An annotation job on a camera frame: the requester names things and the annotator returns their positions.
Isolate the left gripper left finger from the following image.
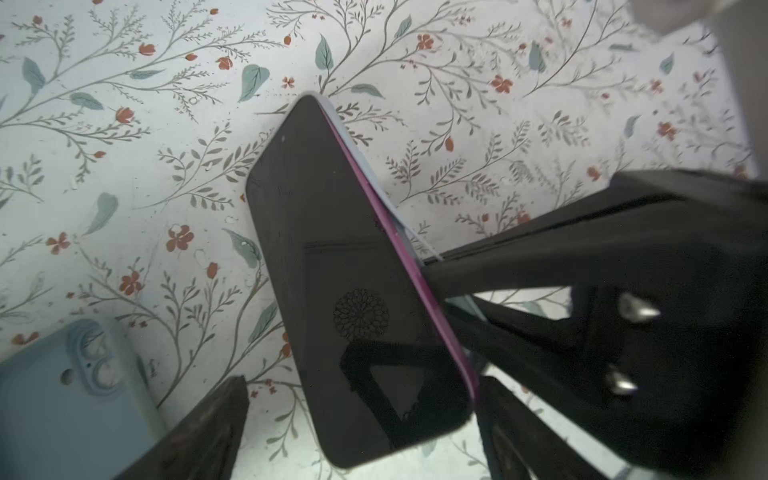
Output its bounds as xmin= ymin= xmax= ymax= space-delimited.
xmin=117 ymin=376 xmax=249 ymax=480

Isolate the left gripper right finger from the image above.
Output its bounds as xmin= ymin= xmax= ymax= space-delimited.
xmin=476 ymin=376 xmax=604 ymax=480

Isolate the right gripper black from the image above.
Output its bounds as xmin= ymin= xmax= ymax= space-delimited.
xmin=421 ymin=170 xmax=767 ymax=477

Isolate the black phone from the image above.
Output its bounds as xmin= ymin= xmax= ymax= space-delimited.
xmin=246 ymin=93 xmax=477 ymax=468

